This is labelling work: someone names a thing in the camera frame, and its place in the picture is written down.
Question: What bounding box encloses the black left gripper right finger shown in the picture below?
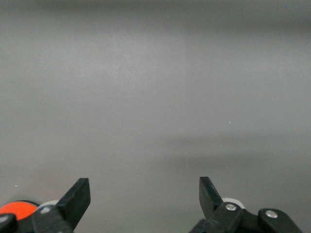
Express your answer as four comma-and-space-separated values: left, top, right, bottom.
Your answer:
188, 176, 303, 233

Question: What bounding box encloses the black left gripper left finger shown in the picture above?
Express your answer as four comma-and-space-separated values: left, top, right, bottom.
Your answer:
0, 178, 91, 233

